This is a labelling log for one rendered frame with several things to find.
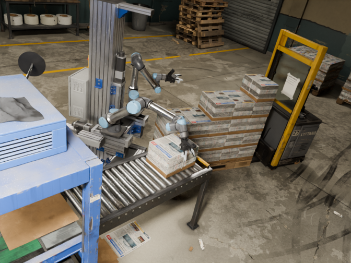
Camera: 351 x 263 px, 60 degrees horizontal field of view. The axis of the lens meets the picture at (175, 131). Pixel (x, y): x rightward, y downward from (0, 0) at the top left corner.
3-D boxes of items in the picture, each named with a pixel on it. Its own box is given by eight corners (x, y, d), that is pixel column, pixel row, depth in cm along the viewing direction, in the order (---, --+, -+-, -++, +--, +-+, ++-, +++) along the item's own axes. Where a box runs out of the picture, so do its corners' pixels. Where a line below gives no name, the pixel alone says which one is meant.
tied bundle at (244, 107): (216, 105, 410) (220, 90, 399) (234, 105, 423) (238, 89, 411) (231, 120, 382) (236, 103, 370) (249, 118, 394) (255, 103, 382)
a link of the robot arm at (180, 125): (178, 119, 269) (187, 118, 265) (180, 131, 271) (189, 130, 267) (174, 120, 263) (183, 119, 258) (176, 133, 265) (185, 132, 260)
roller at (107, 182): (101, 174, 269) (102, 170, 266) (132, 208, 242) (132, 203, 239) (96, 176, 266) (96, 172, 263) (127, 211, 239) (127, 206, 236)
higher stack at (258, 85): (219, 152, 466) (243, 73, 399) (235, 150, 479) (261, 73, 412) (233, 168, 437) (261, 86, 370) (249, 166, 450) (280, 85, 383)
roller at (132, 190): (114, 169, 277) (114, 165, 275) (145, 201, 250) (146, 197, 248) (109, 171, 274) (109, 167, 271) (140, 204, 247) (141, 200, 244)
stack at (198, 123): (148, 162, 417) (156, 108, 374) (220, 152, 466) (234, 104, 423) (158, 180, 388) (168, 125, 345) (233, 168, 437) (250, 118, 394)
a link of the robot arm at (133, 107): (110, 124, 313) (148, 106, 282) (101, 130, 301) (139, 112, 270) (104, 115, 311) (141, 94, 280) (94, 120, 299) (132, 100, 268)
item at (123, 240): (135, 220, 327) (135, 219, 327) (151, 238, 311) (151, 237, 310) (104, 236, 304) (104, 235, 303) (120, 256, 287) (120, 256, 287)
